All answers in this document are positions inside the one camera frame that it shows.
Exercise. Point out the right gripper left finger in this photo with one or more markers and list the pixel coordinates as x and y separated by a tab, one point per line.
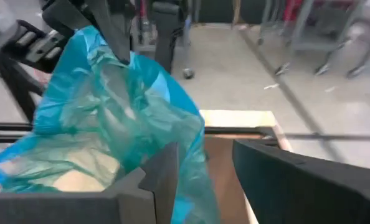
79	208

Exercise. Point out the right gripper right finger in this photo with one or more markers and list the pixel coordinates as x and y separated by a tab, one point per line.
312	193

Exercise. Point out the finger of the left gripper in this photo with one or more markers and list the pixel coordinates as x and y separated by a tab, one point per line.
166	31
110	31

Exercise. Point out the teal plastic trash bag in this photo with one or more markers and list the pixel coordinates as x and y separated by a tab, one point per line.
110	118

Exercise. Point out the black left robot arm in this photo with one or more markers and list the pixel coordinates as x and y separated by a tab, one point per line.
17	84

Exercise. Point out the grey wheeled cart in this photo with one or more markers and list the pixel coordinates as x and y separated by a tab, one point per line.
315	40

